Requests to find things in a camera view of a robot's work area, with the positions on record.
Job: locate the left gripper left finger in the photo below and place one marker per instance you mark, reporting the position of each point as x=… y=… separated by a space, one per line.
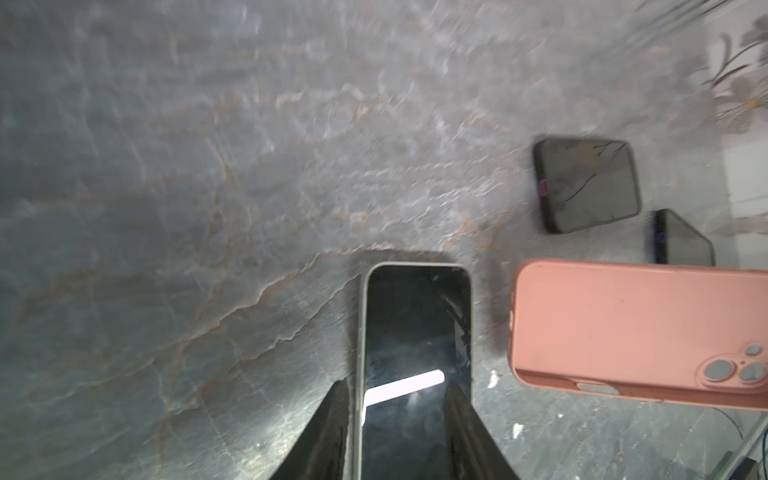
x=320 y=451

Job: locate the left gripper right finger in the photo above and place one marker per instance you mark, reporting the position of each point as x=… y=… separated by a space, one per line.
x=473 y=454

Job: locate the phone with black screen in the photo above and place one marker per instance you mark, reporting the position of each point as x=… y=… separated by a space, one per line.
x=414 y=340

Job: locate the pink phone case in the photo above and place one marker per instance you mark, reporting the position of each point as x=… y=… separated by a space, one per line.
x=676 y=334

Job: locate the black phone right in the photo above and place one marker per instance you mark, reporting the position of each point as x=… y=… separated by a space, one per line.
x=676 y=242

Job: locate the black phone middle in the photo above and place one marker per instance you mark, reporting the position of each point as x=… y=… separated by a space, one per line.
x=584 y=182

